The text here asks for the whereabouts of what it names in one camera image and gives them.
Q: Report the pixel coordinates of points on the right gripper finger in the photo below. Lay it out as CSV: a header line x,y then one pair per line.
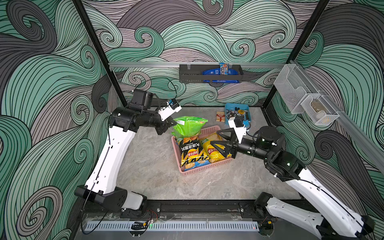
x,y
219,151
226,135

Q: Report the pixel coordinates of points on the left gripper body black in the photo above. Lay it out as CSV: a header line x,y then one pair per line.
x,y
153,121

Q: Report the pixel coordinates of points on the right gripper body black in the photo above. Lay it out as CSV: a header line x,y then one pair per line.
x,y
245,147

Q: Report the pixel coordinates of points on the yellow potato chips bag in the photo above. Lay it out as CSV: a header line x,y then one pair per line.
x,y
206,141

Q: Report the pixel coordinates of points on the green potato chips bag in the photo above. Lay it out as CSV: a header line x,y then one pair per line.
x,y
188,126

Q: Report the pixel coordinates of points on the blue potato chips bag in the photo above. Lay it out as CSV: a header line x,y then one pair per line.
x,y
197,164

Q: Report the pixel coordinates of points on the black potato chips bag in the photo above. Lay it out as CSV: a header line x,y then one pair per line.
x,y
191,150

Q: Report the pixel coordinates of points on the pink plastic basket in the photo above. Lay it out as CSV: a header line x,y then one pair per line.
x,y
204,133

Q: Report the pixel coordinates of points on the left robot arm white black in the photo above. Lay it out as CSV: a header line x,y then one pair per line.
x,y
124,122

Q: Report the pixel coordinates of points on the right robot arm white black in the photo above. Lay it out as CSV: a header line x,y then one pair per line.
x,y
332,220

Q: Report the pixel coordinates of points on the small red beige snack box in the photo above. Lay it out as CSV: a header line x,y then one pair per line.
x,y
220,116

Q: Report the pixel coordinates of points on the blue tray with small items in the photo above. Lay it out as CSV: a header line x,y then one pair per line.
x,y
238,110

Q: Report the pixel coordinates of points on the blue cookie package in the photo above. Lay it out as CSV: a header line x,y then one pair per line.
x,y
217,71

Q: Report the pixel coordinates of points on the small blue snack pack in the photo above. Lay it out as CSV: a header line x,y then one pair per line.
x,y
224,69

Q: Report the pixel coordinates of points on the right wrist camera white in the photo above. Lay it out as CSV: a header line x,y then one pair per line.
x,y
237,124

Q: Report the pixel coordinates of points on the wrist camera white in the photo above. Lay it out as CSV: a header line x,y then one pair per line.
x,y
237,124
172,106

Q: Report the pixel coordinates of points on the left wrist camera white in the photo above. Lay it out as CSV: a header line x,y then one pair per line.
x,y
172,106

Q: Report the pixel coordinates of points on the black wall shelf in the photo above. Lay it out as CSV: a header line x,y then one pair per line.
x,y
193,73

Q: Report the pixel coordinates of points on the back aluminium rail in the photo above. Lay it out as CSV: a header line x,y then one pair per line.
x,y
163,65

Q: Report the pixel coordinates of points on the aluminium rail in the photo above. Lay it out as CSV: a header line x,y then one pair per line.
x,y
163,65
357,135

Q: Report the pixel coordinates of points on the large clear wall bin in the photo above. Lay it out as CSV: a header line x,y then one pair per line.
x,y
294,85

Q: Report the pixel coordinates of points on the small clear wall bin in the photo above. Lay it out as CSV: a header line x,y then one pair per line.
x,y
319,110

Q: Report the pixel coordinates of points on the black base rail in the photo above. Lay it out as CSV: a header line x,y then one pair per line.
x,y
166,209

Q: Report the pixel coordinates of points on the white slotted cable duct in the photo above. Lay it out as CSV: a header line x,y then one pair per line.
x,y
177,226

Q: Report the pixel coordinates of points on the right aluminium rail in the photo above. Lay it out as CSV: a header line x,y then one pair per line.
x,y
357,135

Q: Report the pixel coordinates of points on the right black frame post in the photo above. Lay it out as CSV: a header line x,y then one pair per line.
x,y
309,26

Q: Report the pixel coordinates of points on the black frame post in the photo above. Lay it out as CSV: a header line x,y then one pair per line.
x,y
95,41
309,26

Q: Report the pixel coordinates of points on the left black frame post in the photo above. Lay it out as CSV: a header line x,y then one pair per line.
x,y
95,41

